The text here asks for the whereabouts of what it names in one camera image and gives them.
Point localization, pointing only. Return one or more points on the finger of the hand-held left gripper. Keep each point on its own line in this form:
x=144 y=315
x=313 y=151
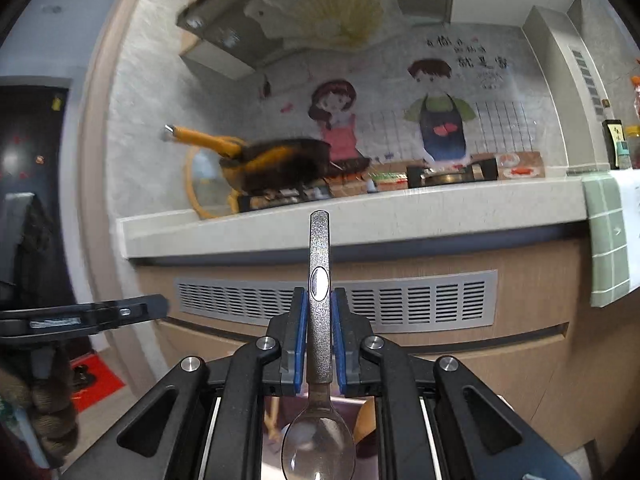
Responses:
x=130 y=310

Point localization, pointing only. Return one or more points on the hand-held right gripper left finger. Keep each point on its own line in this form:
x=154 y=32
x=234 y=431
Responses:
x=299 y=345

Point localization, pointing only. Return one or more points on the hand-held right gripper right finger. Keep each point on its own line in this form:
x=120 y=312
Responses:
x=339 y=345

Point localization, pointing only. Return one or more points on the wooden chopstick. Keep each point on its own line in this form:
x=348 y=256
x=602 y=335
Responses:
x=272 y=420

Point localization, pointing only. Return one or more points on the wooden spoon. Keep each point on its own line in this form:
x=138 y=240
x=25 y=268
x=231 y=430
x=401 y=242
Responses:
x=366 y=422

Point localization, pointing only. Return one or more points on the person's left forearm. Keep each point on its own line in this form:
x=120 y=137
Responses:
x=47 y=410

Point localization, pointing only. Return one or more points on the red floor mat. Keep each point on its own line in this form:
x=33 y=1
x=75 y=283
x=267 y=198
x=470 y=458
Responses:
x=97 y=382

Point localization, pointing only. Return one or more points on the grey vent grille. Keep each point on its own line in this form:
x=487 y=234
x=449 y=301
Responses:
x=410 y=305

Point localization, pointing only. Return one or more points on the glass lid with yellow rim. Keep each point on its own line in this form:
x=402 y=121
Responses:
x=200 y=190

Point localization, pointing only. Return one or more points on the speckled kitchen countertop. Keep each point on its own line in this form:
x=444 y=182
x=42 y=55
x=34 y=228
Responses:
x=400 y=215

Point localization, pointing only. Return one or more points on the black refrigerator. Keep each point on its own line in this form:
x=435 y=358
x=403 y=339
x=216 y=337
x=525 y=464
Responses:
x=30 y=160

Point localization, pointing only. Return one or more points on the gas stove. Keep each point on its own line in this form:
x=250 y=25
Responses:
x=440 y=175

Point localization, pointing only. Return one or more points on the green checked towel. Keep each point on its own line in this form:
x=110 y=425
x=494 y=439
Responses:
x=607 y=240

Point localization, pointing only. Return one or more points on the range hood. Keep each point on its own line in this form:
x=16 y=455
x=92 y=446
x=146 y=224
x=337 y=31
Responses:
x=300 y=10

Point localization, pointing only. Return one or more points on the grey pipe column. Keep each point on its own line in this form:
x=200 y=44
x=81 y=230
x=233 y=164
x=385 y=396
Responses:
x=560 y=85

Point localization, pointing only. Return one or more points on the cartoon couple wall sticker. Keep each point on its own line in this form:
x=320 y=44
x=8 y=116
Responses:
x=400 y=110

